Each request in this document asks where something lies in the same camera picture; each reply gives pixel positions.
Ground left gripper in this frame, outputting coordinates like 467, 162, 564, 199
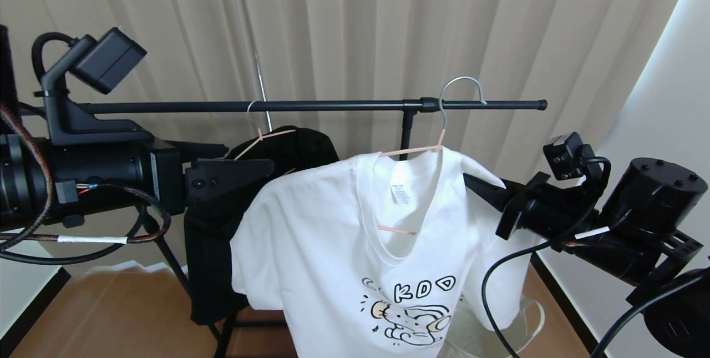
44, 137, 276, 225

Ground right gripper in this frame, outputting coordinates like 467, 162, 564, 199
495, 172, 604, 243

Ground pink clothes hanger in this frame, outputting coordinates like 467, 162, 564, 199
377, 76, 488, 236
233, 100, 297, 162

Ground black shorts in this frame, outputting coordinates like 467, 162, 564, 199
183, 125, 340, 326

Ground white garment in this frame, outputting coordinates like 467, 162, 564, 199
230, 147, 545, 358

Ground white laundry basket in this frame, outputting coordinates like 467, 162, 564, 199
444, 291, 547, 358

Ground black clothes rack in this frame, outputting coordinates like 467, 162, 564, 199
19, 97, 549, 358

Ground beige curtain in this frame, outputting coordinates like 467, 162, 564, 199
0, 0, 699, 275

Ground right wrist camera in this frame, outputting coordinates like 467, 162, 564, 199
542, 132, 612, 195

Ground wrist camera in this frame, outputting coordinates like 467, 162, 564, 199
32, 28, 154, 146
542, 132, 612, 195

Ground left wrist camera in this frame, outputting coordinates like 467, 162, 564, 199
32, 28, 154, 146

